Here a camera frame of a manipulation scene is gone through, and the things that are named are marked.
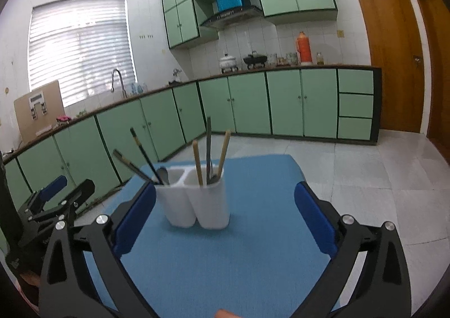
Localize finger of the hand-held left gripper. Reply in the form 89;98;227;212
24;175;68;212
53;179;96;231

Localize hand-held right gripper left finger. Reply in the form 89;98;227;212
39;182;157;318

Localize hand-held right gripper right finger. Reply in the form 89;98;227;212
294;181;412;318

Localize black chopstick with metal band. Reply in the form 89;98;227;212
130;127;164;186
112;149;159;185

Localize black plastic spoon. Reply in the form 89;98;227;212
156;166;171;186

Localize white two-compartment utensil holder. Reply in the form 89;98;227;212
155;166;231;230

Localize wooden chopstick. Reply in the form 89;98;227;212
217;130;232;180
192;140;204;186

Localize grey metal chopstick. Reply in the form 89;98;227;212
205;116;214;180

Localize blue tablecloth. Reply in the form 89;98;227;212
75;154;341;318

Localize brown cardboard box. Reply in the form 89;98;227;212
14;80;64;145

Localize steel kitchen faucet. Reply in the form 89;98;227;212
111;69;129;99

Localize green lower kitchen cabinets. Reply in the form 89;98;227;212
0;65;382;220

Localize white window blind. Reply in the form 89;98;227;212
28;0;137;108

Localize black wok with lid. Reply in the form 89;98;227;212
243;51;265;69

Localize orange thermos flask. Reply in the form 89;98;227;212
296;31;314;66

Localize white cooking pot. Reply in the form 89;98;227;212
219;53;237;71

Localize black range hood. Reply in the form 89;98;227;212
200;5;264;31

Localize wooden door with handle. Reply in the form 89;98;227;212
349;0;424;134

